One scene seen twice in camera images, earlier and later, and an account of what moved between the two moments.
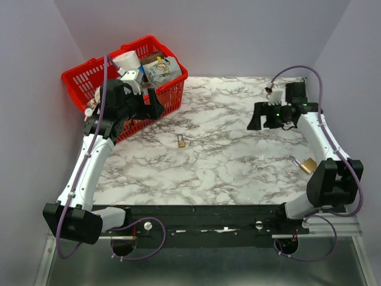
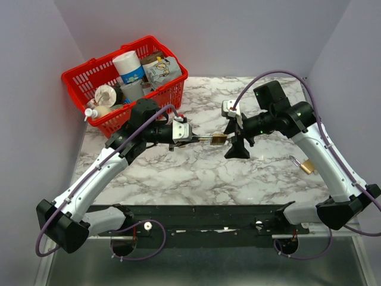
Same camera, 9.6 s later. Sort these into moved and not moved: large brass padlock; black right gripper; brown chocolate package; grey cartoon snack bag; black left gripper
Moved: black left gripper; black right gripper
Not moved: brown chocolate package; large brass padlock; grey cartoon snack bag
